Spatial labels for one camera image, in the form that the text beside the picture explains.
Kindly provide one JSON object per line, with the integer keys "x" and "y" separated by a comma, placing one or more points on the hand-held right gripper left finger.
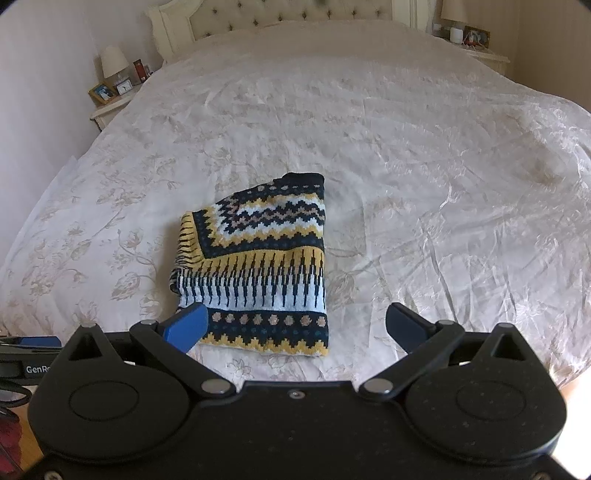
{"x": 189, "y": 326}

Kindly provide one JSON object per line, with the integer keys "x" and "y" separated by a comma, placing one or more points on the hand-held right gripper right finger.
{"x": 407, "y": 324}

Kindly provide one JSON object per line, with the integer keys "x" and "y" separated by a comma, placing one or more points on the cream tufted headboard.
{"x": 286, "y": 11}

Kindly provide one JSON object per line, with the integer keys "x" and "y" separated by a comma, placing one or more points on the wooden photo frame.
{"x": 102, "y": 93}

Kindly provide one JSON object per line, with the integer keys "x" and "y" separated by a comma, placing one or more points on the white table lamp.
{"x": 455, "y": 9}
{"x": 113, "y": 60}

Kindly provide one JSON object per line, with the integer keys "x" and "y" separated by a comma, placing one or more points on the small white clock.
{"x": 123, "y": 86}

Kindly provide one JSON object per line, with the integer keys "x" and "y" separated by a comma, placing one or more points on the small white jar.
{"x": 437, "y": 28}

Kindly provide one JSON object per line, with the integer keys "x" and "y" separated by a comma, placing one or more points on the person's dark red clothing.
{"x": 8, "y": 443}

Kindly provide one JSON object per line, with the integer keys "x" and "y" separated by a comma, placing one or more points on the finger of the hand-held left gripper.
{"x": 41, "y": 342}

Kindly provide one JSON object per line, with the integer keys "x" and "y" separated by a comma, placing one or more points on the cream nightstand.
{"x": 108, "y": 115}
{"x": 489, "y": 57}

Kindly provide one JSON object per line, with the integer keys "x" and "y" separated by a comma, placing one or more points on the red box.
{"x": 139, "y": 71}

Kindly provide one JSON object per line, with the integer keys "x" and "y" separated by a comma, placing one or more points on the white cup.
{"x": 456, "y": 34}

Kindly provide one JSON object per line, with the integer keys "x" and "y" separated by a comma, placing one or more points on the patterned knit sweater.
{"x": 258, "y": 277}

